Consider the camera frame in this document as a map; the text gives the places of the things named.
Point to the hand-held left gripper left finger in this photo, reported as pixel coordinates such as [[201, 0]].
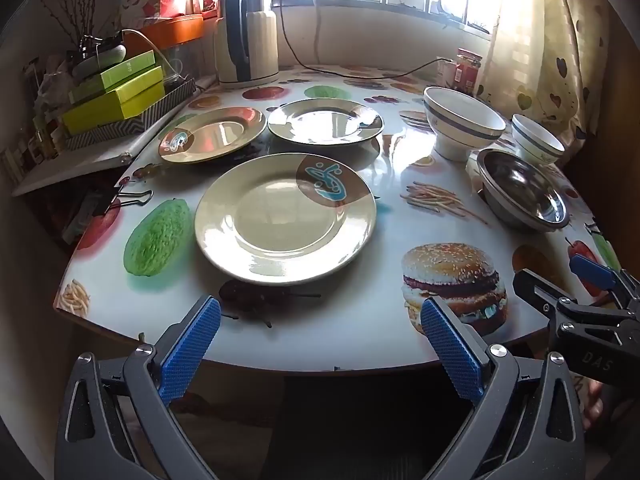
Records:
[[192, 345]]

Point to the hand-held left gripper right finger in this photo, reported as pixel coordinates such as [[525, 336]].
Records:
[[452, 350]]

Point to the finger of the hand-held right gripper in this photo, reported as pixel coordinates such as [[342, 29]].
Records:
[[592, 270], [532, 285]]

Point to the stainless steel bowl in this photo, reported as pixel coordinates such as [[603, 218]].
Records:
[[520, 190]]

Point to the small white blue-striped bowl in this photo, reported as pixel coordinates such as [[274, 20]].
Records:
[[535, 145]]

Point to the cream plate with blue logo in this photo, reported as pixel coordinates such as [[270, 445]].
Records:
[[215, 135], [320, 122], [270, 230]]

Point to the large white blue-striped bowl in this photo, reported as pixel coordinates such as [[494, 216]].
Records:
[[465, 125]]

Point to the grey plastic packets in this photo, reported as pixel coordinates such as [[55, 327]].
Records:
[[82, 217]]

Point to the heart printed curtain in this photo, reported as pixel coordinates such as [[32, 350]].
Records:
[[550, 60]]

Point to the white shelf board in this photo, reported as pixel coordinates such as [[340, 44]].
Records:
[[75, 165]]

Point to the red-lid sauce jar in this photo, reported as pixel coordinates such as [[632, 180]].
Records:
[[467, 72]]

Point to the grey zigzag striped box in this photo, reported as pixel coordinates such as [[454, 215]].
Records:
[[150, 117]]

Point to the yellow-green box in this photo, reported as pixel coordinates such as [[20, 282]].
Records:
[[115, 107]]

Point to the small black binder clip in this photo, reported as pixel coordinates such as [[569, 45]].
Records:
[[481, 26]]

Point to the olive green box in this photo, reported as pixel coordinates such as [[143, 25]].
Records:
[[100, 91]]

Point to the clear glass jar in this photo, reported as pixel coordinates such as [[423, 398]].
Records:
[[176, 74]]

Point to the clear plastic bag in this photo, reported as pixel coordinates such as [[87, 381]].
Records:
[[55, 87]]

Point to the black curved hook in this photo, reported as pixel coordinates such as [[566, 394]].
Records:
[[441, 5]]

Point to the grey oval case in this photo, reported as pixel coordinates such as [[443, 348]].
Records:
[[100, 60]]

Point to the cream ribbed electric kettle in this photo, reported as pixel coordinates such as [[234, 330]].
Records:
[[262, 40]]

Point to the orange tray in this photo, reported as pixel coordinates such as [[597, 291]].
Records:
[[175, 30]]

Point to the dried willow branches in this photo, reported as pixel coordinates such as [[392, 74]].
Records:
[[80, 30]]

